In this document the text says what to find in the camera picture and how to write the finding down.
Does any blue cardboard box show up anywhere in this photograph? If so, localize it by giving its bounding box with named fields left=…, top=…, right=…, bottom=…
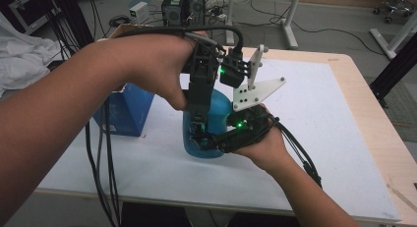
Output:
left=92, top=23, right=158, bottom=138

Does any black metal stand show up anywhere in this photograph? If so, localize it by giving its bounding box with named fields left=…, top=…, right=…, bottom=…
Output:
left=48, top=0, right=96, bottom=55

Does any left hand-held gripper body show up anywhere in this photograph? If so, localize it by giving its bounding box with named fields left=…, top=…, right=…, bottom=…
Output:
left=182, top=41, right=267, bottom=120

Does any office chair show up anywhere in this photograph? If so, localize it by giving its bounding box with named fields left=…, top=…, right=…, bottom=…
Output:
left=373, top=0, right=416, bottom=25

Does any white table mat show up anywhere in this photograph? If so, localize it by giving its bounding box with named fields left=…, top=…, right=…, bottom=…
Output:
left=38, top=58, right=401, bottom=223

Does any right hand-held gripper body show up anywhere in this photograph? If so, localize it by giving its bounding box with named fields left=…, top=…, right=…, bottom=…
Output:
left=215, top=77, right=287, bottom=154

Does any small white device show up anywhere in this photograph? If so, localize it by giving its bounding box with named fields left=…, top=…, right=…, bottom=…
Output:
left=128, top=1, right=150, bottom=25

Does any person's right hand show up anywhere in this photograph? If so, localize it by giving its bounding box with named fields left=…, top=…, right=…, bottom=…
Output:
left=233, top=103, right=293, bottom=173

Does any white desk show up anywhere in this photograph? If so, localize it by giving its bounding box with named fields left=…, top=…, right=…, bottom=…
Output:
left=225, top=0, right=300, bottom=50

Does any person's left hand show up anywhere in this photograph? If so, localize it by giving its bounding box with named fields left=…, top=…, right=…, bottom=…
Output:
left=111, top=30, right=209, bottom=112

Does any black computer tower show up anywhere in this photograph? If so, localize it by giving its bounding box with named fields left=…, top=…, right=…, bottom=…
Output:
left=160, top=0, right=208, bottom=28

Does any translucent blue bottle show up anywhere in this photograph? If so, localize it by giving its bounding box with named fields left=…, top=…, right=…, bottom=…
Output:
left=182, top=88, right=233, bottom=159

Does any white desk leg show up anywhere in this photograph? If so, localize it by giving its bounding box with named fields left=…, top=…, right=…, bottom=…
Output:
left=369, top=14, right=417, bottom=60

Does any hanging black cable bundle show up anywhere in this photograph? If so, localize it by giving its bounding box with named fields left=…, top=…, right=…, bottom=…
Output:
left=85, top=98, right=122, bottom=227

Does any black metal post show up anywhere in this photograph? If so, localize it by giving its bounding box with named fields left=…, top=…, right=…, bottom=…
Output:
left=369, top=32, right=417, bottom=109

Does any black floor cable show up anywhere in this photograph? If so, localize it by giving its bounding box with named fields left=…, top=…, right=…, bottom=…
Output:
left=235, top=0, right=378, bottom=56

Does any white cloth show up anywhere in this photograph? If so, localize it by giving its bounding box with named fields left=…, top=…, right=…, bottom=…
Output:
left=0, top=12, right=64, bottom=99

